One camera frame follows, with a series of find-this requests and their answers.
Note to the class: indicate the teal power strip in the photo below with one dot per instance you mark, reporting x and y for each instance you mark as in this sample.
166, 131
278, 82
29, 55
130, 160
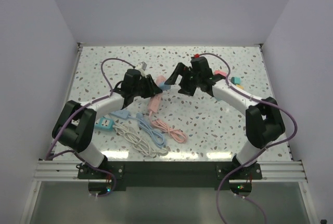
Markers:
104, 123

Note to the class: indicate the pink power strip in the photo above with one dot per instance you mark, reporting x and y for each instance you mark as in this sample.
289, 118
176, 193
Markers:
153, 105

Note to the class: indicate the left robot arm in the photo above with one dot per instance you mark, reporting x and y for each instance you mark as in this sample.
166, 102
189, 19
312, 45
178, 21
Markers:
75, 125

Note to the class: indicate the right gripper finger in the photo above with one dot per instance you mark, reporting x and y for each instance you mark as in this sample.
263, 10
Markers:
187, 85
179, 70

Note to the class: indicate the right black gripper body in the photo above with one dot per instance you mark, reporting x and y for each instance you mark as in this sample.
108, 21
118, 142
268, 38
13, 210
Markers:
196, 78

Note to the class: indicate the red pink plug adapter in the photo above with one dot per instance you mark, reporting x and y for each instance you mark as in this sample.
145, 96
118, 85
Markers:
224, 74

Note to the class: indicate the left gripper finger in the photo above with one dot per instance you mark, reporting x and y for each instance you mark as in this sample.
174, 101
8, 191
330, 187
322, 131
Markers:
149, 94
150, 84

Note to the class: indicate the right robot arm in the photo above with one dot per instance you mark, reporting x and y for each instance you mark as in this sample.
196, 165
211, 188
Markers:
264, 123

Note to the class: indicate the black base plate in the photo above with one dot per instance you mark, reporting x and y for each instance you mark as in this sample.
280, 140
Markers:
118, 176

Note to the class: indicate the light blue plug adapter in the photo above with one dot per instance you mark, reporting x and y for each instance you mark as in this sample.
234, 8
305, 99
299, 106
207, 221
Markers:
235, 80

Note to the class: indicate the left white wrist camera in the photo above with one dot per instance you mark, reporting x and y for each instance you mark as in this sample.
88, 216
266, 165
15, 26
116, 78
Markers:
141, 67

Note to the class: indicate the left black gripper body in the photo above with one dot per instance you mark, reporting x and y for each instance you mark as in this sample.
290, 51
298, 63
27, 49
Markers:
143, 87

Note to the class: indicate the blue power strip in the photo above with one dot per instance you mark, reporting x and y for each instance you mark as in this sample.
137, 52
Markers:
123, 114

